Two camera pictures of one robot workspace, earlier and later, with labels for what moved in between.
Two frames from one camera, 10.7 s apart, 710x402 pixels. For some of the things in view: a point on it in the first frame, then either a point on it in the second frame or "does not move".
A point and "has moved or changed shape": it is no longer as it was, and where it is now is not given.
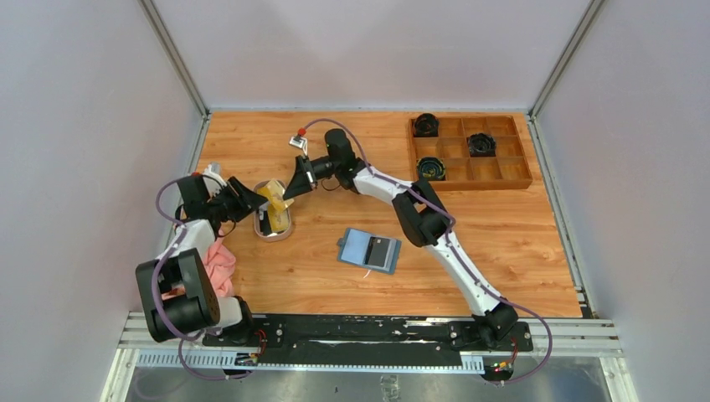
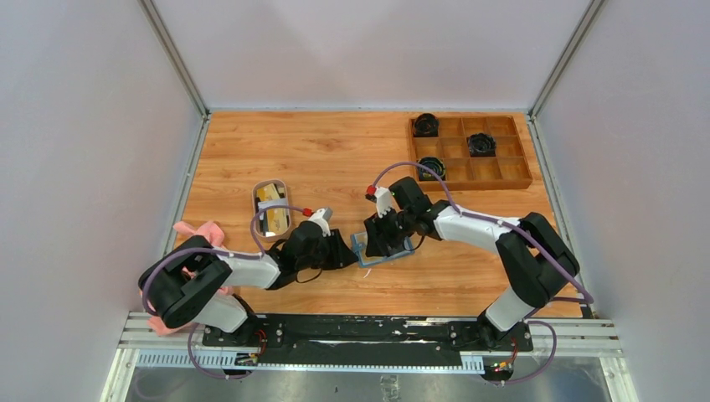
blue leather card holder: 370,251 has moved or changed shape
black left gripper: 246,202 → 340,254
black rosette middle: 481,145 does not move
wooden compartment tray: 508,169 does not move
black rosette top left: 426,125 does not move
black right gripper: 304,181 → 378,237
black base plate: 430,337 does not move
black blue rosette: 433,168 does not move
